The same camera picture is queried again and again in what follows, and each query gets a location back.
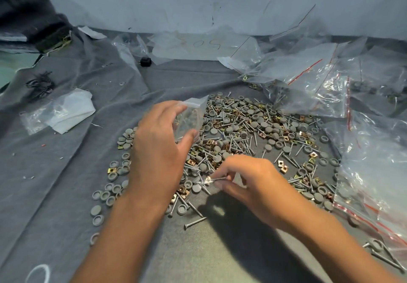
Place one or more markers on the green mat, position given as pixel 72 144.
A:
pixel 12 66

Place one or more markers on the grey cloth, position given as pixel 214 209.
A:
pixel 79 165

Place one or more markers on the clear zip bag dark parts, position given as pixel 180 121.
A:
pixel 378 79

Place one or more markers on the small clear plastic bag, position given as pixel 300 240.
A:
pixel 190 114

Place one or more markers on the pile of silver screws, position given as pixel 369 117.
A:
pixel 241 143

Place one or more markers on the person's right forearm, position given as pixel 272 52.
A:
pixel 330 247

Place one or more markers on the white paper scrap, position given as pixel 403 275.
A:
pixel 92 32

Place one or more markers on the silver screw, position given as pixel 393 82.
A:
pixel 213 180

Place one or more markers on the pile of grey plastic caps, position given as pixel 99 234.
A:
pixel 273 133

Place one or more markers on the crumpled clear plastic bag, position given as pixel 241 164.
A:
pixel 128 52

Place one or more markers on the person's right hand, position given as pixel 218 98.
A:
pixel 264 190

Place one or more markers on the dark folded fabric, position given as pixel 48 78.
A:
pixel 28 12

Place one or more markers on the person's left forearm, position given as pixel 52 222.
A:
pixel 127 241

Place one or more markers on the large clear bag with writing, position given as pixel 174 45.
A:
pixel 200 46

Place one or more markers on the person's left hand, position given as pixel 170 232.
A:
pixel 152 152

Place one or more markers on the person's right thumb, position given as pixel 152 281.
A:
pixel 226 190

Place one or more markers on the clear bag with white paper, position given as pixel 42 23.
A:
pixel 60 111

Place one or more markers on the small black knob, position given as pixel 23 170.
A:
pixel 145 61

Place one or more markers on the person's left thumb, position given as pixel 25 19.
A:
pixel 187 143

